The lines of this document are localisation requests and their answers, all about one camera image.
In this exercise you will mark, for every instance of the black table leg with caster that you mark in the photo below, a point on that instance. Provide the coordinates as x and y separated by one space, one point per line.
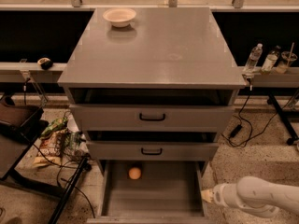
286 117

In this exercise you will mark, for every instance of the dark tray on stand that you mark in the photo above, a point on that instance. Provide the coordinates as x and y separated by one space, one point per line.
18 119

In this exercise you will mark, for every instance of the grey drawer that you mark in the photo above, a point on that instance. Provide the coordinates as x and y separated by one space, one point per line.
152 151
168 192
152 118

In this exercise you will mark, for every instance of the white bowl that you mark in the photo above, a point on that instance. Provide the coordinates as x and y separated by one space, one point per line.
119 17

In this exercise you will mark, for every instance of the clear plastic water bottle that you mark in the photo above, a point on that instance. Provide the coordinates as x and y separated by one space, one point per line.
252 60

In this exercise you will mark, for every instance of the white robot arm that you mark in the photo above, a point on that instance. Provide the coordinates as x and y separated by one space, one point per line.
254 196

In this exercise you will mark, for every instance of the grey bottom drawer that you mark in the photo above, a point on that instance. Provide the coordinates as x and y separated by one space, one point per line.
168 192

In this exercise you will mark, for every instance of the green snack bag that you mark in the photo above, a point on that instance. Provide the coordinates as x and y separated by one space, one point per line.
56 125

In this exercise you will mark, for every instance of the grey middle drawer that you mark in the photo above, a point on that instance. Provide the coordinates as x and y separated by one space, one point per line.
152 151

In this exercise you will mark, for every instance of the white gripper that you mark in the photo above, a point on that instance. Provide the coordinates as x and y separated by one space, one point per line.
219 194

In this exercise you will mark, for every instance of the black tape measure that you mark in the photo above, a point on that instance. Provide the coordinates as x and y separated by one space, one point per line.
45 63

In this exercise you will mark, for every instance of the orange fruit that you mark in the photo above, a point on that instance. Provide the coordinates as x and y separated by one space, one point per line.
134 173

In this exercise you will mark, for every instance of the plastic cup with straw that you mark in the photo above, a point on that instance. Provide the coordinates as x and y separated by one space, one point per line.
287 58

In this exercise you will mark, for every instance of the grey drawer cabinet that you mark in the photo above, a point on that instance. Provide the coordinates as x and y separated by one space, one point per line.
166 56

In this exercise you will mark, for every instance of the grey top drawer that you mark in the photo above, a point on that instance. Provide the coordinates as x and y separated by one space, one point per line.
152 118

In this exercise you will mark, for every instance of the green tea bottle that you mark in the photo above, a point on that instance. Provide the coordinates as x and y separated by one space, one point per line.
270 60

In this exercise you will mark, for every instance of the brown snack bag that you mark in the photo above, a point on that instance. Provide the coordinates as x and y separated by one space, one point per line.
50 150

